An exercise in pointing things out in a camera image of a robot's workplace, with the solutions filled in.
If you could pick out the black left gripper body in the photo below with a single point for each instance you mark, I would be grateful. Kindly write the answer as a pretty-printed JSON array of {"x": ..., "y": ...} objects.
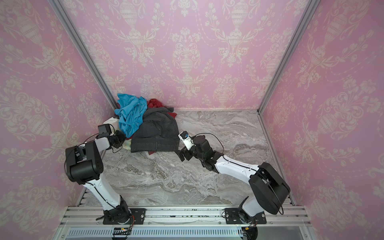
[{"x": 117, "y": 139}]

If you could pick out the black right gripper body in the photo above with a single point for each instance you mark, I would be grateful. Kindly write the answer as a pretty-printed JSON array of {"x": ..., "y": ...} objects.
[{"x": 186, "y": 152}]

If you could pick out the floral pastel cloth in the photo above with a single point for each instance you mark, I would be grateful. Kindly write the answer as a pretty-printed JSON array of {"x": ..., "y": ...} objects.
[{"x": 114, "y": 125}]

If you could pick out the bright red cloth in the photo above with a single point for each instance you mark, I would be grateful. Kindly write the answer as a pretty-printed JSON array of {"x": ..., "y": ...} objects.
[{"x": 154, "y": 103}]

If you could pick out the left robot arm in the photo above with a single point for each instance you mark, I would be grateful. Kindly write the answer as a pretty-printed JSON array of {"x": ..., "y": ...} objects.
[{"x": 84, "y": 166}]

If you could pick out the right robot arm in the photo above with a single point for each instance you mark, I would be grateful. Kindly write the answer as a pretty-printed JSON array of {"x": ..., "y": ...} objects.
[{"x": 269, "y": 189}]

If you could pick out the teal blue cloth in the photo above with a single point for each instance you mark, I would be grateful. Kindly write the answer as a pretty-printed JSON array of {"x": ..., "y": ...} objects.
[{"x": 130, "y": 113}]

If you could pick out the dark grey garment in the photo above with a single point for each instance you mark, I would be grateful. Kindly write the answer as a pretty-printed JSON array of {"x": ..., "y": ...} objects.
[{"x": 158, "y": 132}]

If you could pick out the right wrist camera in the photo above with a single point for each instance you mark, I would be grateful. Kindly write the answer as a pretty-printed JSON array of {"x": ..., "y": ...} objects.
[{"x": 186, "y": 139}]

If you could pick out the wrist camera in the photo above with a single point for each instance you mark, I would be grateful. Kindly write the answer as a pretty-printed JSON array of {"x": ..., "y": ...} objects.
[
  {"x": 104, "y": 131},
  {"x": 186, "y": 139}
]

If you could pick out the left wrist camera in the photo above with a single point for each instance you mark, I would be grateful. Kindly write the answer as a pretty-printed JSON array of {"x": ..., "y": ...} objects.
[{"x": 104, "y": 131}]

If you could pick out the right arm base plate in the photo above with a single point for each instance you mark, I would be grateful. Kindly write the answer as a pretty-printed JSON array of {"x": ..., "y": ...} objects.
[{"x": 234, "y": 216}]

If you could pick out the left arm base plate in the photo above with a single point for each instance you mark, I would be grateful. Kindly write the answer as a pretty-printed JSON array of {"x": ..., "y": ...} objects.
[{"x": 134, "y": 216}]

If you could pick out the aluminium front rail frame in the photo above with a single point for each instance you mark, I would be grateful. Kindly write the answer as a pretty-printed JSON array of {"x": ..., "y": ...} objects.
[{"x": 199, "y": 222}]

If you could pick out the aluminium corner post left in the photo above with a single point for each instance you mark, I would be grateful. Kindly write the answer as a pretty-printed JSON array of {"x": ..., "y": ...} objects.
[{"x": 74, "y": 35}]

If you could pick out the aluminium corner post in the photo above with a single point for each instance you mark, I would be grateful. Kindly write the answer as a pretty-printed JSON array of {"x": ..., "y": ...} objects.
[
  {"x": 74, "y": 35},
  {"x": 296, "y": 37}
]

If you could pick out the aluminium corner post right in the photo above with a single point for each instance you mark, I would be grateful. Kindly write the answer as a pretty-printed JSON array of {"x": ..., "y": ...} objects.
[{"x": 296, "y": 37}]

